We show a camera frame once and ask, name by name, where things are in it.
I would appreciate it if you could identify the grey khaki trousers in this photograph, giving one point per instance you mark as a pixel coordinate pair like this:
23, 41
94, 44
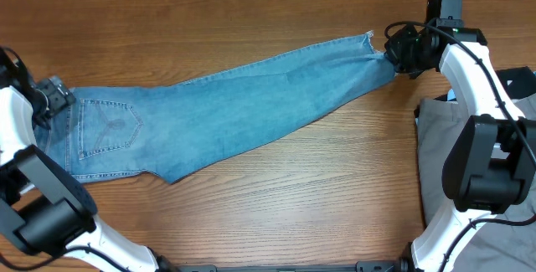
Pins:
494, 247

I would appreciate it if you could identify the light blue garment in pile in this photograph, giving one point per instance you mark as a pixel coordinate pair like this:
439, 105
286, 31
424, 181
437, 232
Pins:
450, 96

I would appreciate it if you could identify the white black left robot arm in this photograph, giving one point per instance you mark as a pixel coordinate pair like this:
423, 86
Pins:
43, 208

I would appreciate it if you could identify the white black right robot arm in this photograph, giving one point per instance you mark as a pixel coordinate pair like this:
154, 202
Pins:
492, 164

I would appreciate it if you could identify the black garment in pile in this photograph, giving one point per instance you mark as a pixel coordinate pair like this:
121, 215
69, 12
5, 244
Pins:
517, 82

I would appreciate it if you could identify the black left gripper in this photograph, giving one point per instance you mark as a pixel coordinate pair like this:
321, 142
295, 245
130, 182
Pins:
59, 96

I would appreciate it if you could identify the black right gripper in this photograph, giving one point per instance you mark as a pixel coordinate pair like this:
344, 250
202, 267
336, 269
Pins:
393, 52

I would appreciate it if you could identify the light blue denim jeans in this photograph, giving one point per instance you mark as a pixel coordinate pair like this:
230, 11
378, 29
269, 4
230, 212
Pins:
173, 131

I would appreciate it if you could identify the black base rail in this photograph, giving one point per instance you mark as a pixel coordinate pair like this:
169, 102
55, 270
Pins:
289, 268

